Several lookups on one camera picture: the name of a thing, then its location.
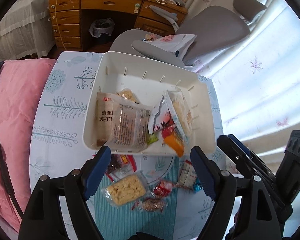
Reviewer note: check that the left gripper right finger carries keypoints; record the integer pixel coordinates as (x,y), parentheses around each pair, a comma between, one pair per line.
(256,218)

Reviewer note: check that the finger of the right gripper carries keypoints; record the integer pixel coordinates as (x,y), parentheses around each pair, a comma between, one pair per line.
(248,164)

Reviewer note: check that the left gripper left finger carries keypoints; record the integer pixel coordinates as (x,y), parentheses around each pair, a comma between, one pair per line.
(43,216)

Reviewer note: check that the blue white candy packet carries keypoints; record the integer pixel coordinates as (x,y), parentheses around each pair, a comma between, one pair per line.
(188,178)

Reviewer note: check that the orange white snack bar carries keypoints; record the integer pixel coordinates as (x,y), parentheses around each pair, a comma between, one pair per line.
(175,143)

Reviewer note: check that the small red candy packet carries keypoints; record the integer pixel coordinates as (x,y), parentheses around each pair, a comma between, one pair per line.
(163,189)

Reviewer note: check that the yellow rice puff pack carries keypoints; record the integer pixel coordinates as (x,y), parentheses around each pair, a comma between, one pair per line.
(126,190)

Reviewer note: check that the small nut snack packet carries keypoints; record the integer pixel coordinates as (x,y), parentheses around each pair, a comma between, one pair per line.
(150,205)

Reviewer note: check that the clear brown cake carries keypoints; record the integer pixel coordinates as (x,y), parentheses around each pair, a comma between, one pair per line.
(129,128)

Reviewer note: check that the beige soda cracker packet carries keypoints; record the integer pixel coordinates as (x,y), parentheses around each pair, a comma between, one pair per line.
(107,104)

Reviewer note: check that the green label rice puff pack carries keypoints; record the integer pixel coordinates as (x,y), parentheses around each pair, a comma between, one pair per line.
(127,94)

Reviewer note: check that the silver red snack bag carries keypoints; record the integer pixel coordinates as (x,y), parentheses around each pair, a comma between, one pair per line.
(160,120)

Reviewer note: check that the red label date pack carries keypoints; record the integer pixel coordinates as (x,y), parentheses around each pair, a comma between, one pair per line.
(120,165)

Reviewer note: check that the floral sheer curtain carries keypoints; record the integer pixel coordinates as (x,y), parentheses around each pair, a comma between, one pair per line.
(257,82)

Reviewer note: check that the tree print tablecloth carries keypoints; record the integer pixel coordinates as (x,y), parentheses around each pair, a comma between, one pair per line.
(57,136)

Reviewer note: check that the teal striped placemat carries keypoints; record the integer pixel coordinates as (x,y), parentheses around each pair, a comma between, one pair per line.
(122,222)

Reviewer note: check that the white plastic storage bin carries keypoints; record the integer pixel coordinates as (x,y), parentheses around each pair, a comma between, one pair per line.
(148,79)

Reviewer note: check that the pink bed quilt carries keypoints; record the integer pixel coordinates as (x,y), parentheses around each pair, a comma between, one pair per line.
(21,85)

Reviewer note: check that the white plastic bag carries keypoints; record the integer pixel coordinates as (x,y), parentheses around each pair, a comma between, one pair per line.
(177,44)

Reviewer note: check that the grey office chair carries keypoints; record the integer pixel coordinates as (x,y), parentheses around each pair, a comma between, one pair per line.
(217,29)

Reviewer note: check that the wooden desk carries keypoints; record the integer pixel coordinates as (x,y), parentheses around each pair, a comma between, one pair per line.
(71,20)

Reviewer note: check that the lace covered cabinet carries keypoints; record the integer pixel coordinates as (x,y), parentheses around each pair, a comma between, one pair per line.
(25,30)

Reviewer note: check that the lined trash bin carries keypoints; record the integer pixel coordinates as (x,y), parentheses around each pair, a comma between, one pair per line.
(101,27)

